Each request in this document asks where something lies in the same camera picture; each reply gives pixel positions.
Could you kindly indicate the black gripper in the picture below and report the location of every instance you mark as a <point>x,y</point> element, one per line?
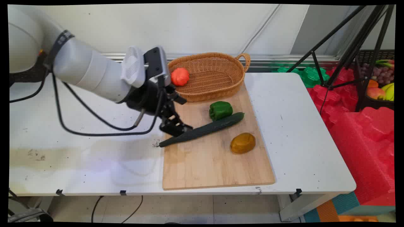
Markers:
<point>148,99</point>

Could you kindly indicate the yellow-brown toy potato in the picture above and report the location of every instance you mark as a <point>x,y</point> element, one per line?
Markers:
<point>242,143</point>

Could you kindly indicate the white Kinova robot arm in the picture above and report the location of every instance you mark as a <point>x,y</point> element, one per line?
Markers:
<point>79,66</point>

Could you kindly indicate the orange toy tomato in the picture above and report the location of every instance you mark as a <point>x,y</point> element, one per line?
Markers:
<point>180,77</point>

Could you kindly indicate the dark green toy cucumber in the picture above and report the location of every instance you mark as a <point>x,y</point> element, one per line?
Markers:
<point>214,124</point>

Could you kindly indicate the green toy bell pepper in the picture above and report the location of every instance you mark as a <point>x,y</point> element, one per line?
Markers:
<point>220,110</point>

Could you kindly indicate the oval wicker basket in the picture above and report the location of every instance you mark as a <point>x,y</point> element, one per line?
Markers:
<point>214,78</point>

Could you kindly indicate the wooden cutting board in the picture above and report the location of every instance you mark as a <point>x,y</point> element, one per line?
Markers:
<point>205,167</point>

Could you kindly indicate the green foam block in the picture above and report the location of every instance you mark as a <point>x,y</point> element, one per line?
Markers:
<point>311,75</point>

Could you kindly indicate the white table leg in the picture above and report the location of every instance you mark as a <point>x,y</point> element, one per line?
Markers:
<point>303,206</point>

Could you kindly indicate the black metal stand base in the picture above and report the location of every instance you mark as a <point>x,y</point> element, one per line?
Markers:
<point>30,216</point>

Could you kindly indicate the black mesh crate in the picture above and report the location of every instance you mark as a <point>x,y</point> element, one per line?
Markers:
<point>361,94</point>

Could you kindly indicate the large red foam block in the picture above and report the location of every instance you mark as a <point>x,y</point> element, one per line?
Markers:
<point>363,148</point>

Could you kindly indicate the black tripod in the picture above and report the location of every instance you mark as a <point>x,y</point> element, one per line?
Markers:
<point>355,47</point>

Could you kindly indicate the teal and orange floor mat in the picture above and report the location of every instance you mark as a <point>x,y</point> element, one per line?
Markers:
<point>347,211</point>

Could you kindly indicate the red-yellow toy mango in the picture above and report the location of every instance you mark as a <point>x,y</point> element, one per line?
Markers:
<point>375,93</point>

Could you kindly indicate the purple toy grapes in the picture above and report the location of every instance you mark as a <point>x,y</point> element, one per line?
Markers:
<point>382,74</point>

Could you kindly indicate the yellow toy bananas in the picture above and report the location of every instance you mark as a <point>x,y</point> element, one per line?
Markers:
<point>389,91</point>

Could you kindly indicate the silver black wrist camera module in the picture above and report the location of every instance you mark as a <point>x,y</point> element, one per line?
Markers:
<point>157,64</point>

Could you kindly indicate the aluminium wall rail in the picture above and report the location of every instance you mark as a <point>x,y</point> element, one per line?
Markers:
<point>284,58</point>

